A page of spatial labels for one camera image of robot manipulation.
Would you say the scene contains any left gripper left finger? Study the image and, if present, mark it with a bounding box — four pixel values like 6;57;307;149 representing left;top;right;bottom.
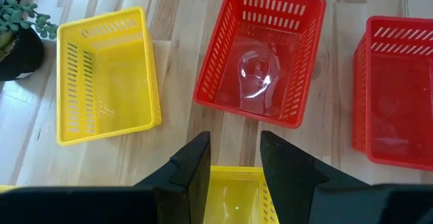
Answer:
134;131;212;224

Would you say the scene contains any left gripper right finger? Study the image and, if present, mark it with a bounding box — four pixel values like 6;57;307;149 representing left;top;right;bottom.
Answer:
259;131;369;224

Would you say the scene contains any red slotted plastic basket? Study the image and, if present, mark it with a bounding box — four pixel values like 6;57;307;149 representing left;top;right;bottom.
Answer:
351;15;433;172
192;0;327;129

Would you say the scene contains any succulent in black pot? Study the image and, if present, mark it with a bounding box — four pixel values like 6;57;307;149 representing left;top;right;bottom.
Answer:
0;0;59;82

